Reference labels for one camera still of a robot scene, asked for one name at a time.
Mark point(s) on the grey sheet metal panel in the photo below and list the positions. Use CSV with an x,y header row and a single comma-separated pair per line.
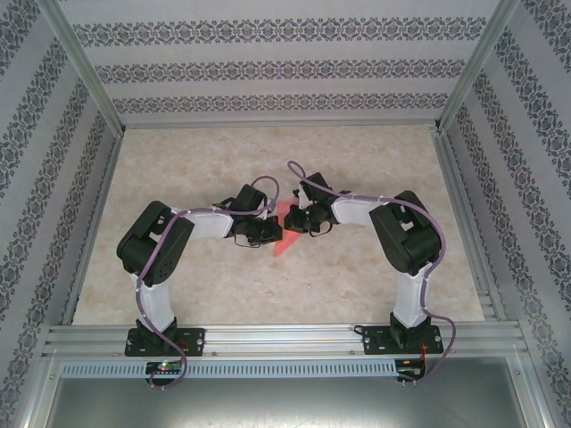
x,y
285,405

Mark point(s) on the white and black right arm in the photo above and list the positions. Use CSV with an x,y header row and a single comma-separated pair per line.
x,y
357,211

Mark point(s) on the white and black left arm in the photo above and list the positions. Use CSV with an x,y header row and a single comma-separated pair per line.
x,y
209,223

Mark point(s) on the small green circuit board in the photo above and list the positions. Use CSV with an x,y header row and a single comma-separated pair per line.
x,y
410,372
163,367

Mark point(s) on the aluminium frame post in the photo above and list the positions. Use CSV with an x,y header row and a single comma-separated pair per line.
x,y
478,62
82,62

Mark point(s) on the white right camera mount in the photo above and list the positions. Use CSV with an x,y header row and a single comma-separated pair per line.
x,y
306,198

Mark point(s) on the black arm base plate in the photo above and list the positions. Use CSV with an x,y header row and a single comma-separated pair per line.
x,y
374,343
194,341

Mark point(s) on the pink paper sheet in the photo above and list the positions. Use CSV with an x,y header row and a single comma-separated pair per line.
x,y
287,243

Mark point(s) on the aluminium mounting rail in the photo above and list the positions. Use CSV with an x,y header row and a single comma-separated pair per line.
x,y
285,339

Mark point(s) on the aluminium cross rail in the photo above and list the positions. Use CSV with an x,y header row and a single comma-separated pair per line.
x,y
281,125

